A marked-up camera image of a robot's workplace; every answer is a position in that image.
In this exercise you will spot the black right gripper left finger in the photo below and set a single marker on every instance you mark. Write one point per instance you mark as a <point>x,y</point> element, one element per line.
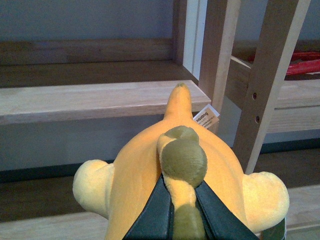
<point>156,219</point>

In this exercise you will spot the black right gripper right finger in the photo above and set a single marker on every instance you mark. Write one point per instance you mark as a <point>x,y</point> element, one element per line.
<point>219,222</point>

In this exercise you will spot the orange plush toy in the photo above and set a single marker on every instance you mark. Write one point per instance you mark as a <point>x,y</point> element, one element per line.
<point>185,154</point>

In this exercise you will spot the white toy label tag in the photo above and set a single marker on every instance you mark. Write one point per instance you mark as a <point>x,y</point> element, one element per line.
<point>207,117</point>

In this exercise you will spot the wooden shelf unit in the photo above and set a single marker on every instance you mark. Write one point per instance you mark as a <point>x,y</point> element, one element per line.
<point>65,80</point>

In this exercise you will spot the red object on shelf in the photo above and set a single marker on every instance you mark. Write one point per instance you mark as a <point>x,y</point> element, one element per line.
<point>304,63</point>

